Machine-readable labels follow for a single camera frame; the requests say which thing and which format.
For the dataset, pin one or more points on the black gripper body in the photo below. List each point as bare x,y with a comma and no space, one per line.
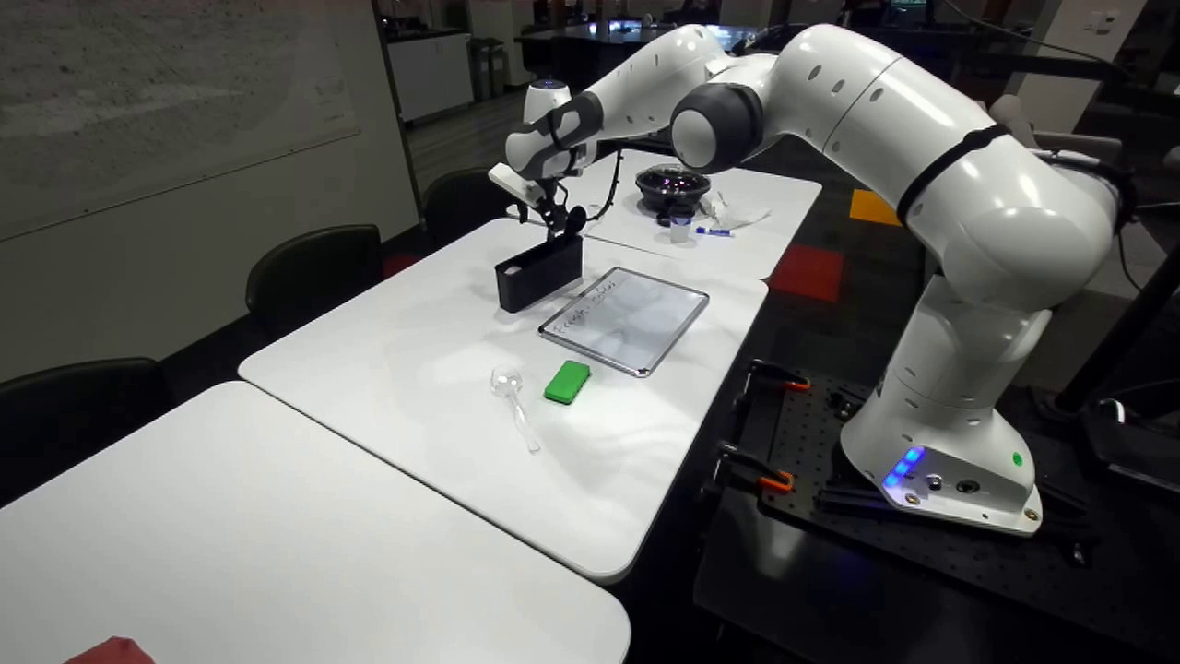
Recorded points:
551,192

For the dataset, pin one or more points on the black cutlery holder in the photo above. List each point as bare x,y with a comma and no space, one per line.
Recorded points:
540,274

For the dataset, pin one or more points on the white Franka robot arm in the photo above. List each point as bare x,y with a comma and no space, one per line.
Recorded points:
981,208

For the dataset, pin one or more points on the black office chair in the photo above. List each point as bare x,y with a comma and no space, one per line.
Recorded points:
316,274
461,202
73,413

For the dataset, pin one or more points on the black bowl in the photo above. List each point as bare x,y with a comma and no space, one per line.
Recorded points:
671,186

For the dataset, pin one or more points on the small framed whiteboard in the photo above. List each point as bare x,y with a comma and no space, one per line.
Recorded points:
626,319

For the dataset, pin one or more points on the small blue item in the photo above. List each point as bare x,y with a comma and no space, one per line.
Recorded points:
714,229

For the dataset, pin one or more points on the green rectangular block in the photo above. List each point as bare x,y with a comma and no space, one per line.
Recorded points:
566,381

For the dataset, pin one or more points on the clear plastic spoon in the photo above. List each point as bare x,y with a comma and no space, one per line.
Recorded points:
519,408

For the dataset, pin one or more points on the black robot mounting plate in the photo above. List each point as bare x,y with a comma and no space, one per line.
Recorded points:
799,449

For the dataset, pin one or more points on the black equipment box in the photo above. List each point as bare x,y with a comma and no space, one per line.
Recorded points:
1137,446

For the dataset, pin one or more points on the red crumpled cloth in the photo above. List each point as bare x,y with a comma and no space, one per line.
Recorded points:
112,652

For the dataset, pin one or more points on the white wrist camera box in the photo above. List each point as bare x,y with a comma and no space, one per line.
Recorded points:
507,184

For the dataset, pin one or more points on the large wall whiteboard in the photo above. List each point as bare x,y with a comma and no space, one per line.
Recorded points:
160,98

